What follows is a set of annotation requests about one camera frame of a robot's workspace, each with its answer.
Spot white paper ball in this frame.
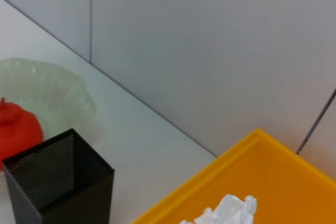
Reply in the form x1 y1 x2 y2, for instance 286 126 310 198
180 194 258 224

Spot red orange fruit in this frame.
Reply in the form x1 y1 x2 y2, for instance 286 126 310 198
0 97 45 171

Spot translucent green fruit plate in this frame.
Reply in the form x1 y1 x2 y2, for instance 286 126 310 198
0 57 97 146

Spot black mesh pen holder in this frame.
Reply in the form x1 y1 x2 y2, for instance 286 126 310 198
2 128 116 224

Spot yellow plastic bin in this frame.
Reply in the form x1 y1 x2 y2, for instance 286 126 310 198
131 127 336 224

